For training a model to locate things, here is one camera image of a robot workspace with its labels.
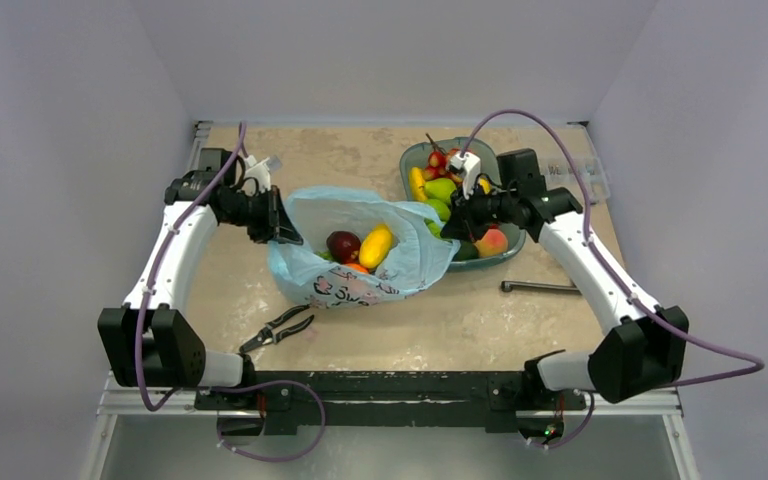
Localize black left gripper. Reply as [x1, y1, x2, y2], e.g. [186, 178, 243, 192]
[221, 184, 303, 245]

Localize light blue plastic bag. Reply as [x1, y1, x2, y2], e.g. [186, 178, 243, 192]
[268, 186, 459, 308]

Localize green fake grapes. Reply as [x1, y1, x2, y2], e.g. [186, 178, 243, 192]
[316, 250, 334, 262]

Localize dark red fake apple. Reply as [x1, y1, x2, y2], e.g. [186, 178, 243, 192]
[326, 230, 361, 264]

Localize yellow fake mango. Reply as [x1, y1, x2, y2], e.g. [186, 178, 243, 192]
[358, 224, 394, 270]

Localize orange fake mandarin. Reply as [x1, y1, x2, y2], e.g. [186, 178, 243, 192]
[343, 263, 370, 274]

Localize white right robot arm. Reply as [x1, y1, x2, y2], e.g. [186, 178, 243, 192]
[441, 149, 689, 407]

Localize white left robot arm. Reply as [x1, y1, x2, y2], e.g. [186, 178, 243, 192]
[97, 148, 302, 409]

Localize light green bumpy fake fruit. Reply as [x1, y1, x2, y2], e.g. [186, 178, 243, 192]
[424, 198, 451, 239]

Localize dark green fake avocado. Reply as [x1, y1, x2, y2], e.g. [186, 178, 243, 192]
[453, 241, 480, 262]

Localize fake peach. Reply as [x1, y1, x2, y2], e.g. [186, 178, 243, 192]
[474, 228, 509, 258]

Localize green fake pear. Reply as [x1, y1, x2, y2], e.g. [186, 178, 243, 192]
[424, 178, 457, 205]

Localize yellow fake banana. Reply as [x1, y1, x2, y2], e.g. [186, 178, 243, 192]
[408, 167, 428, 203]

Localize red fake cherry bunch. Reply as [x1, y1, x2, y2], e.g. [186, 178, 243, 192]
[422, 134, 462, 185]

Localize teal plastic fruit basket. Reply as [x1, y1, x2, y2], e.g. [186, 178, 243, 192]
[399, 139, 526, 272]

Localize clear plastic screw box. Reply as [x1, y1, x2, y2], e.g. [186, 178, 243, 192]
[539, 155, 611, 205]

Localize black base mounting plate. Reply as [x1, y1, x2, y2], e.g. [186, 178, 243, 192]
[194, 371, 586, 435]

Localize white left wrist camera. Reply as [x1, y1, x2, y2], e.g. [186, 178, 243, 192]
[240, 155, 282, 194]

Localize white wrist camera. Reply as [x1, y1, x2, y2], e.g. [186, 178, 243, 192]
[240, 155, 282, 194]
[448, 150, 481, 200]

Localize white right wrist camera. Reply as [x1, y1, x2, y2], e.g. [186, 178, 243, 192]
[448, 150, 481, 200]

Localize black handled pliers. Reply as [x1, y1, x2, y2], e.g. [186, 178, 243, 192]
[239, 305, 315, 354]

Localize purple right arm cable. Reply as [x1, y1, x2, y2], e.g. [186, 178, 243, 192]
[458, 109, 766, 452]

